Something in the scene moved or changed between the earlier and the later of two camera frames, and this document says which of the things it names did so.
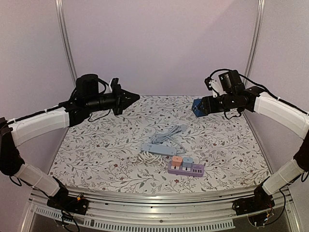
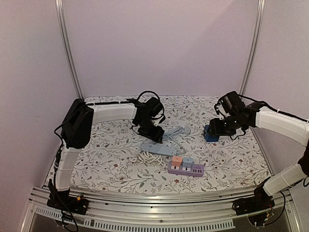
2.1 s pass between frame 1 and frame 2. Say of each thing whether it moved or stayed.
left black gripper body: moved
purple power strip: stayed
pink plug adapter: stayed
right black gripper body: moved
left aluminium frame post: stayed
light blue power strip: stayed
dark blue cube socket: moved
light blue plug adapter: stayed
